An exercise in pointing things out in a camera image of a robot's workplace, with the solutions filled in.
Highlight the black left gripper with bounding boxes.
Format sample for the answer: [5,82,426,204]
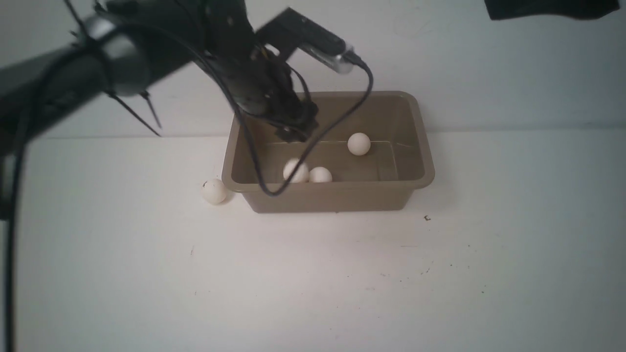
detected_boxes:
[195,0,319,143]

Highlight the white ping-pong ball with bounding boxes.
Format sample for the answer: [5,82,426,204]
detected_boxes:
[201,178,228,205]
[283,158,310,183]
[347,133,371,156]
[309,167,333,183]

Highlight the brown plastic bin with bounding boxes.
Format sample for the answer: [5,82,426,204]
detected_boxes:
[222,91,435,214]

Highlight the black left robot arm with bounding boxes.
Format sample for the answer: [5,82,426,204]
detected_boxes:
[1,0,346,156]

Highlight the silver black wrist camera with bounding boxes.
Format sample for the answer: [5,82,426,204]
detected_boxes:
[256,7,365,74]

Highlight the black camera cable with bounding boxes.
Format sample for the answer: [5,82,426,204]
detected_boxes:
[0,29,375,352]

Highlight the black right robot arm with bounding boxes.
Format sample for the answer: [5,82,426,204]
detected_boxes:
[484,0,620,21]

